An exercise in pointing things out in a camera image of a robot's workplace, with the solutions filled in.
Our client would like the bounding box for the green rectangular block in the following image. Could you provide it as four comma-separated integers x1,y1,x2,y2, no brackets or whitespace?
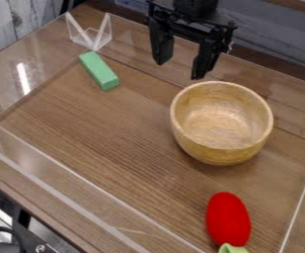
78,51,121,91

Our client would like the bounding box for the black cable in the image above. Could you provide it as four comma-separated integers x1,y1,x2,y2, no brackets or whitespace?
0,225,25,253

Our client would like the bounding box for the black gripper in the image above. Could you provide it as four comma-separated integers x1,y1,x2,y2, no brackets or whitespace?
147,0,238,80

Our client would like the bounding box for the clear acrylic tray wall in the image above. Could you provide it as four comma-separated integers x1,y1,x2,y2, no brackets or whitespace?
0,126,204,253

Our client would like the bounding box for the red plush strawberry toy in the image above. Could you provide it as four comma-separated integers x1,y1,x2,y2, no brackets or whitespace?
205,192,252,253

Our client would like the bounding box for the clear acrylic corner bracket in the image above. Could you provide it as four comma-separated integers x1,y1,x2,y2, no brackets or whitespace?
65,13,113,51

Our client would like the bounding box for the wooden bowl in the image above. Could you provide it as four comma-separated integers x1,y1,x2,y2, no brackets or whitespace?
169,81,273,166

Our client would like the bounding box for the black table leg bracket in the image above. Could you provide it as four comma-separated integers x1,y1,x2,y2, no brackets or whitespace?
13,209,58,253

